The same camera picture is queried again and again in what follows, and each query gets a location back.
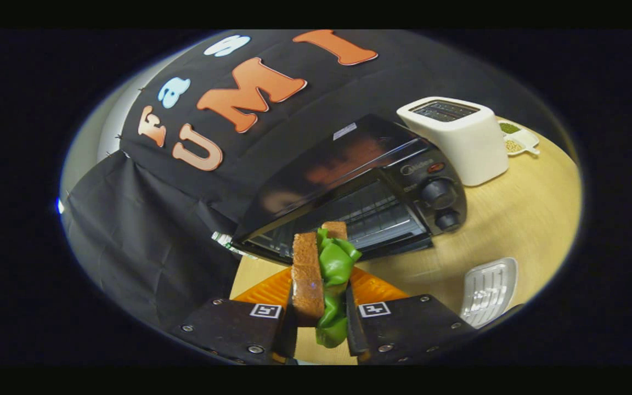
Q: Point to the white bottle with green label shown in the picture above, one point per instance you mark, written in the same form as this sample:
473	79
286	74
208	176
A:
220	239

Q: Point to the black backdrop cloth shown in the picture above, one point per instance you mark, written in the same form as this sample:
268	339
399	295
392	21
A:
146	247

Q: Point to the lettuce sandwich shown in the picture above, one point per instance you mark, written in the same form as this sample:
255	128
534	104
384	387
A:
308	274

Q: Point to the black toaster oven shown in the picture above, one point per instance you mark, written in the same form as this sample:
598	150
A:
349	153

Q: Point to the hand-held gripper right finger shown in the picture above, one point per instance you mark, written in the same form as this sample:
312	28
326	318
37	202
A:
404	329

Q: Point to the white rectangular tray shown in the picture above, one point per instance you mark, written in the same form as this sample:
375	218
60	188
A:
489	291

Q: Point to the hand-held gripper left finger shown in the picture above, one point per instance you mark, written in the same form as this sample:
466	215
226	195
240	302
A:
233	329

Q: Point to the white divided dish with beans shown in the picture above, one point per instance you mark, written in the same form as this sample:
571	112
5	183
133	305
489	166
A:
524	137

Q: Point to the white pop-up toaster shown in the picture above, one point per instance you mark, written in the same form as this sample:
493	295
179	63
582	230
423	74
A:
475	148

